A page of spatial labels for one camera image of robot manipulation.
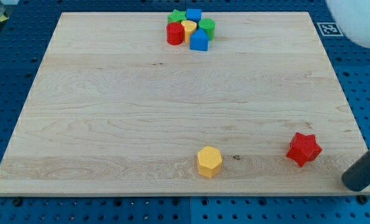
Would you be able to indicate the red star block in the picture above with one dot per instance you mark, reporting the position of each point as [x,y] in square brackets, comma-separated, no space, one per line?
[303,148]

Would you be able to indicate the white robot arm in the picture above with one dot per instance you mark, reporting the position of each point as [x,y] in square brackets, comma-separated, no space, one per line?
[353,18]

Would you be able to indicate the yellow hexagon block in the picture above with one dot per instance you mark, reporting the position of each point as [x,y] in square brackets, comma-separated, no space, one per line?
[209,161]

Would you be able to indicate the green star block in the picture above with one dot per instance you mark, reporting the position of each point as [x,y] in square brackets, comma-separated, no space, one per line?
[176,16]

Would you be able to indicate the wooden board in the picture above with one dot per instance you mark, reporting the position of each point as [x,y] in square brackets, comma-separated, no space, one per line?
[115,111]

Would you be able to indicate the blue triangle block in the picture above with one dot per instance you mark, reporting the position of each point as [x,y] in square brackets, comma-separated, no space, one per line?
[199,40]

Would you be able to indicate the red cylinder block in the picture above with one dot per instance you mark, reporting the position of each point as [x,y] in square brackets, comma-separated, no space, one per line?
[174,33]

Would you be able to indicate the yellow heart block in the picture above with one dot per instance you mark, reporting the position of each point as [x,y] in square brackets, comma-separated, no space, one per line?
[189,28]

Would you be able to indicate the green cylinder block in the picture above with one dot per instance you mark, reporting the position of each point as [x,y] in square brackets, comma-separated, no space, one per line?
[208,25]

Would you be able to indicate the blue cube block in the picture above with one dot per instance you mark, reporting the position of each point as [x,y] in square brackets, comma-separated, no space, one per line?
[193,15]

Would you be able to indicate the fiducial marker tag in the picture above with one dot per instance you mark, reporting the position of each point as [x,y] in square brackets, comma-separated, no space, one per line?
[329,29]

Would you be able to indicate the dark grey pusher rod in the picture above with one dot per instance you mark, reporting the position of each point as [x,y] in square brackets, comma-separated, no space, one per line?
[357,177]

